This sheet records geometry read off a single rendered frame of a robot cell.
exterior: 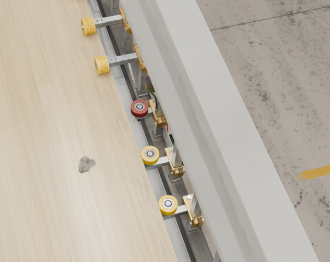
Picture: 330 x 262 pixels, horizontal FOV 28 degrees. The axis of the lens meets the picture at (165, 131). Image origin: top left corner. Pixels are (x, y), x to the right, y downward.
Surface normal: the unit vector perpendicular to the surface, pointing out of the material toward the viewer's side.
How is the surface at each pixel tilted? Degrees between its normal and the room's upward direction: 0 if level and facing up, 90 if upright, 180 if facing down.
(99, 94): 0
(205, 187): 61
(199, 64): 0
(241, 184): 0
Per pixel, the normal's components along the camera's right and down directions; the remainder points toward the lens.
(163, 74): -0.80, -0.07
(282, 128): 0.07, -0.55
